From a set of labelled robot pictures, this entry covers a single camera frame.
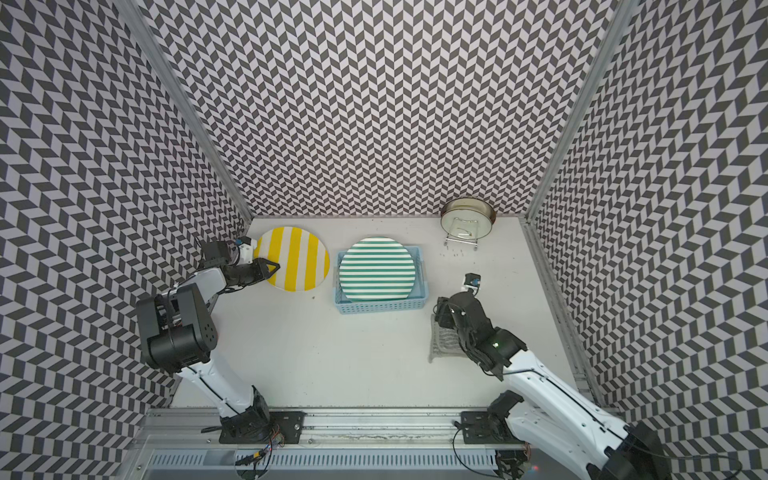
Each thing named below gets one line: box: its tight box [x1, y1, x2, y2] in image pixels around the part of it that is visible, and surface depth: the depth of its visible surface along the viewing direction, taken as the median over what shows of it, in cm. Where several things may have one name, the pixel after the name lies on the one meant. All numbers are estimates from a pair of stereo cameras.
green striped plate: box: [339, 237, 416, 301], surface depth 98 cm
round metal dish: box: [440, 197, 497, 239], surface depth 104 cm
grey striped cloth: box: [428, 314, 468, 363], surface depth 86 cm
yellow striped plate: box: [253, 227, 331, 292], surface depth 102 cm
